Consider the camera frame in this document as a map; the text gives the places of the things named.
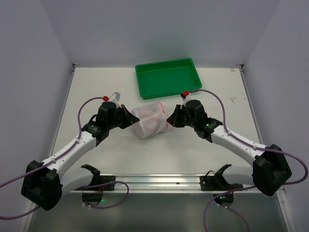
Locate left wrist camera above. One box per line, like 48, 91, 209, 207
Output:
109, 91, 121, 103

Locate white pink mesh laundry bag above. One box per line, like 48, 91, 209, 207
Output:
131, 101, 168, 139

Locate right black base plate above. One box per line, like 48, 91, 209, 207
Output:
199, 164, 243, 191

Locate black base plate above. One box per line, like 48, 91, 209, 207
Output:
74, 164, 116, 191
199, 164, 243, 191

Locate green plastic tray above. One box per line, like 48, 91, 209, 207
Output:
135, 58, 202, 100

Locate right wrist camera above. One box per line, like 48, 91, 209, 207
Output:
181, 90, 195, 106

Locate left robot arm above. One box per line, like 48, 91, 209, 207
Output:
21, 101, 139, 211

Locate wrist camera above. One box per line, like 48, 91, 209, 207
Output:
109, 91, 121, 103
181, 90, 195, 106

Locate aluminium mounting rail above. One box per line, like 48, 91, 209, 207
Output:
30, 174, 285, 194

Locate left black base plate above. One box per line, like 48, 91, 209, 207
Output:
74, 164, 116, 191

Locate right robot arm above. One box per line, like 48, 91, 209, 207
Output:
167, 100, 292, 196

